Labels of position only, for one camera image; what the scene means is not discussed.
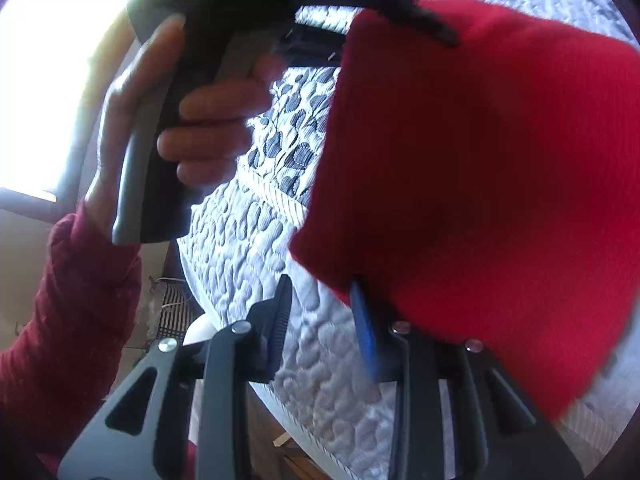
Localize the red knit sweater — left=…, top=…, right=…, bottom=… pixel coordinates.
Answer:
left=290, top=0, right=639, bottom=418

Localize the left forearm red sleeve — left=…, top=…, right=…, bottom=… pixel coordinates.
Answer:
left=1, top=206, right=141, bottom=468

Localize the left hand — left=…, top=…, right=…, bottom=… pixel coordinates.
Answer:
left=81, top=13, right=289, bottom=241

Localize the grey quilted bedspread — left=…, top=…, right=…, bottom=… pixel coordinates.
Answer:
left=178, top=0, right=632, bottom=479

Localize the window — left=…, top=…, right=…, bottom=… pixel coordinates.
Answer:
left=1, top=0, right=128, bottom=202

